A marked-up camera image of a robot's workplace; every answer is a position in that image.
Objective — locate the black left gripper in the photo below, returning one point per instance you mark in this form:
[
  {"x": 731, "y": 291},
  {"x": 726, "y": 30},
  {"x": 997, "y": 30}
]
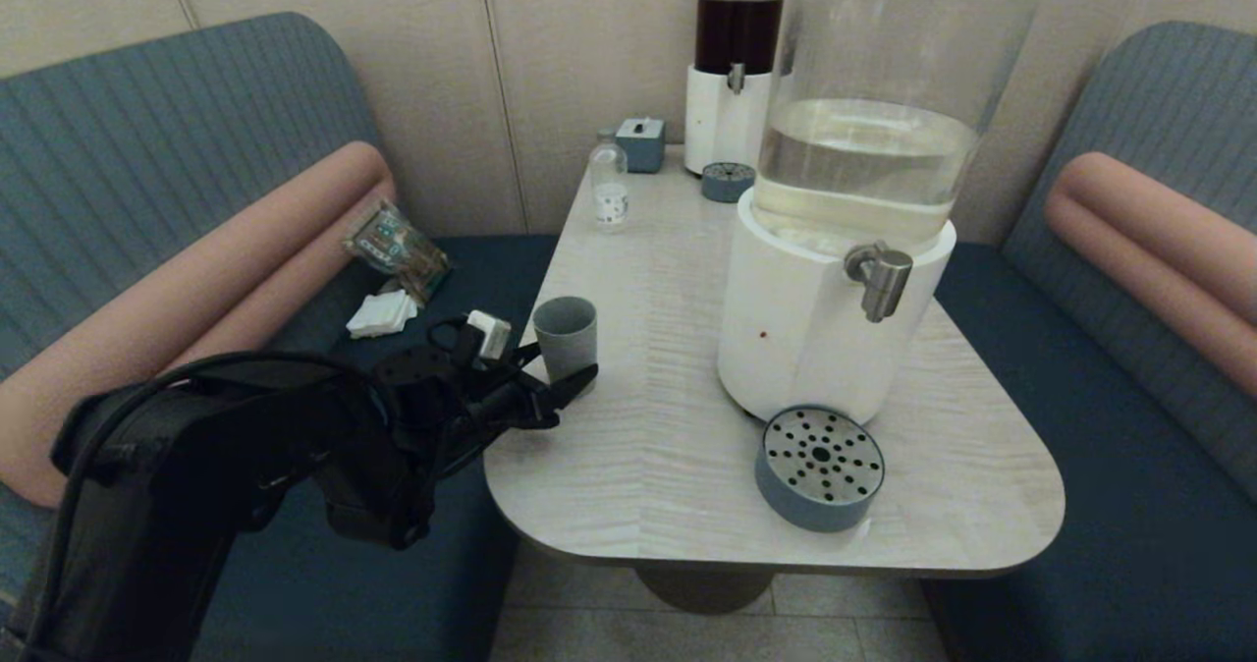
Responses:
[{"x": 496, "y": 402}]

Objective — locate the grey plastic cup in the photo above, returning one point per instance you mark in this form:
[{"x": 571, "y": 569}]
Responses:
[{"x": 568, "y": 333}]

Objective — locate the steel water dispenser tap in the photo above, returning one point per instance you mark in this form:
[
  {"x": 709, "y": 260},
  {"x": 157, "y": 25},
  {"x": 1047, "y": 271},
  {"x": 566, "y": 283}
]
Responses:
[{"x": 882, "y": 284}]

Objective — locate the white paper napkins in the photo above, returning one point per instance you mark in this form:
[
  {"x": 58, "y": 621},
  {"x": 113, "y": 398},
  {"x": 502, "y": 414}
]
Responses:
[{"x": 381, "y": 314}]

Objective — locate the clear snack packet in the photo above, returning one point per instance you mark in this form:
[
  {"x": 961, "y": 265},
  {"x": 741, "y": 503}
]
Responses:
[{"x": 396, "y": 248}]

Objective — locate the clear glass bottle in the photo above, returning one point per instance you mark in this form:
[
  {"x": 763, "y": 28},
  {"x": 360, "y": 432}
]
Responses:
[{"x": 609, "y": 183}]

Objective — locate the blue-grey tissue box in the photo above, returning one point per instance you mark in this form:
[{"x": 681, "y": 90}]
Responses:
[{"x": 642, "y": 146}]

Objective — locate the small blue perforated drip tray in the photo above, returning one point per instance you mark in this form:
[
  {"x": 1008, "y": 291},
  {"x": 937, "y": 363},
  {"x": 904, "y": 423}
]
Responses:
[{"x": 727, "y": 186}]

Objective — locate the clear water dispenser white base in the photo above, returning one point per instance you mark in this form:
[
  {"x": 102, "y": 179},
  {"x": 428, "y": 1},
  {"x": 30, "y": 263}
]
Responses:
[{"x": 805, "y": 338}]

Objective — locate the large blue perforated drip tray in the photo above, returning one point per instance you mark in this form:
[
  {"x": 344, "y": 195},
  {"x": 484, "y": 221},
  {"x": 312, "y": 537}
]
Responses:
[{"x": 819, "y": 470}]

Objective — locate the dark juice dispenser white base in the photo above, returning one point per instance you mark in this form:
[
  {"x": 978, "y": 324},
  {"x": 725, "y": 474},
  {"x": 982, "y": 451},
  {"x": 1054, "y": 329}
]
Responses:
[{"x": 715, "y": 124}]

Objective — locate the small steel juice dispenser tap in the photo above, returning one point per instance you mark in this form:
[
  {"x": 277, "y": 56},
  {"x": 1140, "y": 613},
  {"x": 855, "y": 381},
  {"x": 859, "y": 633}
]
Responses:
[{"x": 736, "y": 78}]

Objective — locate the pink sofa bolster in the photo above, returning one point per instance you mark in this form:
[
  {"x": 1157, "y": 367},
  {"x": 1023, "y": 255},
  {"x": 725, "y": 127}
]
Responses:
[
  {"x": 1159, "y": 238},
  {"x": 196, "y": 279}
]

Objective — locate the grey-blue ribbed sofa backrest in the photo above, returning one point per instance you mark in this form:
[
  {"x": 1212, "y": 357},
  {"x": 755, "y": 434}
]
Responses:
[
  {"x": 147, "y": 122},
  {"x": 1178, "y": 102}
]

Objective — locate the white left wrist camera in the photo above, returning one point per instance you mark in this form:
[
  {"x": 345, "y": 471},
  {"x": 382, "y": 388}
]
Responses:
[{"x": 488, "y": 335}]

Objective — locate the round table pedestal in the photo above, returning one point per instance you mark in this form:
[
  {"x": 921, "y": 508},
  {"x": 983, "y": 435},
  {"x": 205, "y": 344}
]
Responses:
[{"x": 702, "y": 588}]

